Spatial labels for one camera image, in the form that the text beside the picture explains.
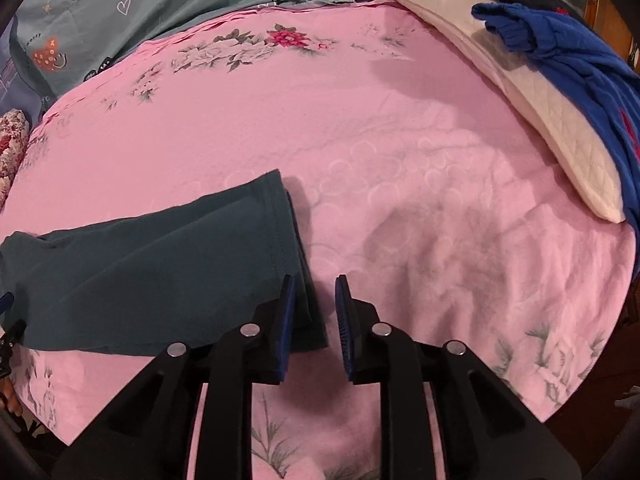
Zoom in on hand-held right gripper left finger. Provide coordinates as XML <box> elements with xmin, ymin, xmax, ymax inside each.
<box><xmin>52</xmin><ymin>274</ymin><xmax>297</xmax><ymax>480</ymax></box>

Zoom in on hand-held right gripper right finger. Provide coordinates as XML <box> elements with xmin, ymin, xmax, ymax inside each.
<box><xmin>334</xmin><ymin>274</ymin><xmax>583</xmax><ymax>480</ymax></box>

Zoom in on dark teal pants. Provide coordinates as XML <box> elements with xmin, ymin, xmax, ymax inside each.
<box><xmin>0</xmin><ymin>169</ymin><xmax>329</xmax><ymax>358</ymax></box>

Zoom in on red floral quilt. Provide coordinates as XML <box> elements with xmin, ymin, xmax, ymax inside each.
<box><xmin>0</xmin><ymin>109</ymin><xmax>31</xmax><ymax>211</ymax></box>

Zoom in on pink floral bedsheet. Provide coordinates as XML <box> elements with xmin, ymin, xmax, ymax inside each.
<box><xmin>0</xmin><ymin>0</ymin><xmax>636</xmax><ymax>480</ymax></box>

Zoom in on white quilted pillow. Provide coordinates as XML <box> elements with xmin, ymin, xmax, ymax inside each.
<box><xmin>387</xmin><ymin>0</ymin><xmax>627</xmax><ymax>224</ymax></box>

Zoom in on blue garment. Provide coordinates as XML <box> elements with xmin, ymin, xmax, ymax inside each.
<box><xmin>472</xmin><ymin>1</ymin><xmax>640</xmax><ymax>226</ymax></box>

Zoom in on wooden display cabinet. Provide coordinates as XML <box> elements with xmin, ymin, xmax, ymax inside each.
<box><xmin>585</xmin><ymin>0</ymin><xmax>640</xmax><ymax>71</ymax></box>

